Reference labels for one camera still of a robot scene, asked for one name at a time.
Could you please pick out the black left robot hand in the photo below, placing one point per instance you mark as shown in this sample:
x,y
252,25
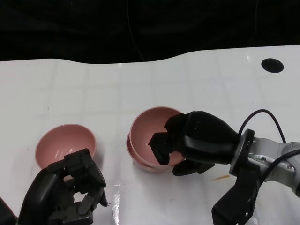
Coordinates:
x,y
42,194

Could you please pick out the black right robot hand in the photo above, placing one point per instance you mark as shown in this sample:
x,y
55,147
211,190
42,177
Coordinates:
x,y
206,138

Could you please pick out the pink plastic bowl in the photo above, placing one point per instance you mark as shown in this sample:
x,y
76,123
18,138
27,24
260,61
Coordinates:
x,y
145,126
65,140
140,164

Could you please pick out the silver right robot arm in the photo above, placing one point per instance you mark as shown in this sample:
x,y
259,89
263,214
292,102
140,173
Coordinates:
x,y
269,150

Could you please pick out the thin orange sliver scrap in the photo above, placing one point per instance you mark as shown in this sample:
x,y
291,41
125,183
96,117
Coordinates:
x,y
220,178

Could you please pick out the black round table grommet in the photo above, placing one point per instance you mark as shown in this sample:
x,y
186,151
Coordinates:
x,y
272,65

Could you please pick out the black backdrop cloth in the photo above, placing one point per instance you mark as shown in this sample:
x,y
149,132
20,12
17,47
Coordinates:
x,y
70,30

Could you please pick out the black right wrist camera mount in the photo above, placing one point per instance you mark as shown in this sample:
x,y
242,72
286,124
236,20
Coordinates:
x,y
241,194

